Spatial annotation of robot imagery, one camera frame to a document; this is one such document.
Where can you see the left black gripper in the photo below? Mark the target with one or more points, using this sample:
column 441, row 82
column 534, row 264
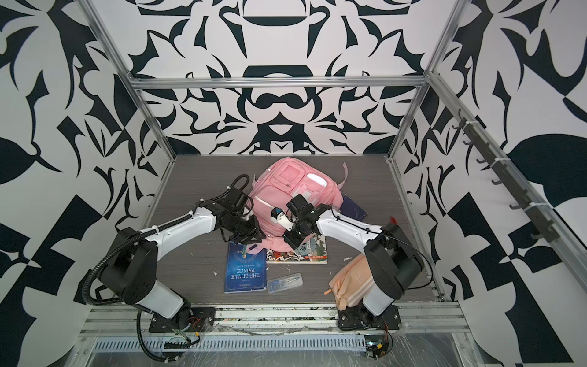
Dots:
column 255, row 232

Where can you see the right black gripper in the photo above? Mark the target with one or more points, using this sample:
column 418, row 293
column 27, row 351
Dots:
column 291, row 241

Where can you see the blue Little Prince book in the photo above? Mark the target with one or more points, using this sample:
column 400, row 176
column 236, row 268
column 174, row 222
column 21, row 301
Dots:
column 245, row 272

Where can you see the pink school backpack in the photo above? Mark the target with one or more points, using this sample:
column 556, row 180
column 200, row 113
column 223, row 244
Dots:
column 277, row 186

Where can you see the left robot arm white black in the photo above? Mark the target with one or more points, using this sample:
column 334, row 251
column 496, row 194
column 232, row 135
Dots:
column 128, row 273

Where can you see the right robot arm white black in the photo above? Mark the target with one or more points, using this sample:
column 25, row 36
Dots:
column 394, row 264

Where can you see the clear plastic ruler case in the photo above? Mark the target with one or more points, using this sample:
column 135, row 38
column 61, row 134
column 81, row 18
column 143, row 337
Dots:
column 285, row 283

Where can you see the peach pink pencil case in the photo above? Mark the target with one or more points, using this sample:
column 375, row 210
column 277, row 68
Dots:
column 351, row 283

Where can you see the illustrated comic book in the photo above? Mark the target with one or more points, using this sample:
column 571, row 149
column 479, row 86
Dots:
column 313, row 251

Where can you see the dark navy notebook yellow label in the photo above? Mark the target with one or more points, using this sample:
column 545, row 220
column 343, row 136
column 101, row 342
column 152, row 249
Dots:
column 351, row 209

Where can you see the small circuit board front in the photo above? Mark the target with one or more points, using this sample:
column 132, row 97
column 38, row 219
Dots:
column 380, row 348

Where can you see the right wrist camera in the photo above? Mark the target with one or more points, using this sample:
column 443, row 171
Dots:
column 279, row 218

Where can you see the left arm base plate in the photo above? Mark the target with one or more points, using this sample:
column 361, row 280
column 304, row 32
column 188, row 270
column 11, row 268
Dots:
column 195, row 319

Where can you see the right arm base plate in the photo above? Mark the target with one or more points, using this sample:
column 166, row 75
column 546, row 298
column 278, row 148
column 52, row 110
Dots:
column 359, row 318

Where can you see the aluminium frame crossbar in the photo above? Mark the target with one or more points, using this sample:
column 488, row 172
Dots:
column 277, row 82

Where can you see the black wall hook rail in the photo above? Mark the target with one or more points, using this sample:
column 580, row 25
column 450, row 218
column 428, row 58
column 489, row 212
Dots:
column 509, row 177

